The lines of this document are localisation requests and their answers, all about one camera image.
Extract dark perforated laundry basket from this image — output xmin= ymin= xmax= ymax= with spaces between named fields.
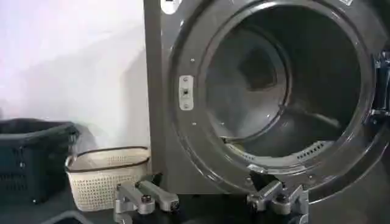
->
xmin=0 ymin=117 xmax=80 ymax=205

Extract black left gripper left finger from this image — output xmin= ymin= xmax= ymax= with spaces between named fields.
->
xmin=113 ymin=172 xmax=180 ymax=224

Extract grey dryer with round opening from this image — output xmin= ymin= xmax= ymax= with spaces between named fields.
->
xmin=143 ymin=0 xmax=390 ymax=224

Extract beige perforated laundry basket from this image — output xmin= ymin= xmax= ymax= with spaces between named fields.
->
xmin=65 ymin=145 xmax=152 ymax=212

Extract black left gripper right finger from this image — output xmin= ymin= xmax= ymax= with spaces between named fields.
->
xmin=246 ymin=173 xmax=310 ymax=224

